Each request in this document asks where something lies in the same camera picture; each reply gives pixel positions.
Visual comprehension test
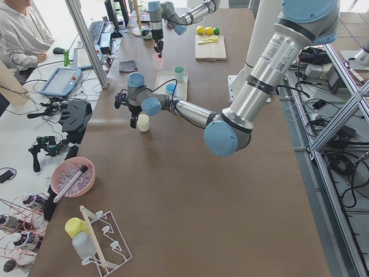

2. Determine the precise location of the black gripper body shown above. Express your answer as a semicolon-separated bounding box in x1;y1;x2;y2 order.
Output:
129;105;142;118
152;29;163;42

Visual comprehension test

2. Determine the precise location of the cream cup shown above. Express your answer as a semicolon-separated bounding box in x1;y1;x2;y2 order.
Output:
137;114;149;132

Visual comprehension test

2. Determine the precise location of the pink cup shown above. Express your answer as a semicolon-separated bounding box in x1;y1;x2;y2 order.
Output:
152;53;164;70

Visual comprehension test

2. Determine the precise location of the green cup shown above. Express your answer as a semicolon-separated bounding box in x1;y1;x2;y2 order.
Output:
174;66;185;83

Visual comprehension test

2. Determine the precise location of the blue cup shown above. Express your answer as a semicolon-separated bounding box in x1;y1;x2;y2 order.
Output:
165;84;177;96

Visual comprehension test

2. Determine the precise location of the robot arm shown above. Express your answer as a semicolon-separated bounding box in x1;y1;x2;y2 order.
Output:
148;0;220;58
123;1;340;156

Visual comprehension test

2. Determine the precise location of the cream rabbit tray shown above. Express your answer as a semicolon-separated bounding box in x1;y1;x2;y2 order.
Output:
153;71;189;102

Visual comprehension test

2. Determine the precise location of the green bowl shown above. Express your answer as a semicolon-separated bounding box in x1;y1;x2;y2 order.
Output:
141;30;152;40

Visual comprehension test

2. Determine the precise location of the wooden cup tree stand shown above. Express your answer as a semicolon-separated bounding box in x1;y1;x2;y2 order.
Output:
131;0;144;38

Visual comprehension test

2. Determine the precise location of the grey folded cloth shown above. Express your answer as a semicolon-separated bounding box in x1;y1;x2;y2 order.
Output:
119;60;137;73

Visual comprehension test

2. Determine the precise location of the yellow plastic knife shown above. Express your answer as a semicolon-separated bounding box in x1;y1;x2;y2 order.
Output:
197;40;219;45

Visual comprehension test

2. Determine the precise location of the whole lemon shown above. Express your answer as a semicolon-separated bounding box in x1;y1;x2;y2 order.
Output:
204;27;214;36
196;25;204;35

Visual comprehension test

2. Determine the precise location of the wooden cutting board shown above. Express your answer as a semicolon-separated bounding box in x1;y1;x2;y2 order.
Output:
195;35;227;61

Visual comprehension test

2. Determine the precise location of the black keyboard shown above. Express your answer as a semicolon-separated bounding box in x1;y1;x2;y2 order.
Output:
88;21;104;44

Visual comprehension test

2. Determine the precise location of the metal black-tipped muddler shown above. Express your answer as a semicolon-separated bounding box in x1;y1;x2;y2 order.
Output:
53;165;88;203

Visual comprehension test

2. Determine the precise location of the blue teach pendant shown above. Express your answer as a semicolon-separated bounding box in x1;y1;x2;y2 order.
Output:
73;44;103;70
40;68;82;97

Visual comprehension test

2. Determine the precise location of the pink bowl with ice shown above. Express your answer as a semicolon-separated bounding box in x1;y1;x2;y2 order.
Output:
51;156;96;198

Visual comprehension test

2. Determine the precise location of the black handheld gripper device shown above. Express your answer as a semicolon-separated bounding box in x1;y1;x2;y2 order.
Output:
28;136;68;172

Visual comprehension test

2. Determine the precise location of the computer mouse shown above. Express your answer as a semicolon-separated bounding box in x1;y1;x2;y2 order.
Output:
52;47;65;55

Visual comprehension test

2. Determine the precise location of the yellow cup on rack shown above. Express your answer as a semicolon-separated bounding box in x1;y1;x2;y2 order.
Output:
65;218;89;238

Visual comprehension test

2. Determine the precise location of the clear cup on rack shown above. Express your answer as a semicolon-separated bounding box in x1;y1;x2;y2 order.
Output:
72;231;96;260

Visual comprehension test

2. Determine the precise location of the seated person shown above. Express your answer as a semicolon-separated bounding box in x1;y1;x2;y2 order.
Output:
1;1;54;78

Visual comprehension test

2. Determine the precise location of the aluminium frame post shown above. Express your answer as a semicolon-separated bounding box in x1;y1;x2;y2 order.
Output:
65;0;108;89

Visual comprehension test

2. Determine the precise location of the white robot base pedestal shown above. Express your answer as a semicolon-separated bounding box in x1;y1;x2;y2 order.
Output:
228;1;282;101

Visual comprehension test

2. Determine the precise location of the white wire cup rack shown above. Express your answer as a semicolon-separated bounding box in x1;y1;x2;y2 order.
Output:
80;205;133;276

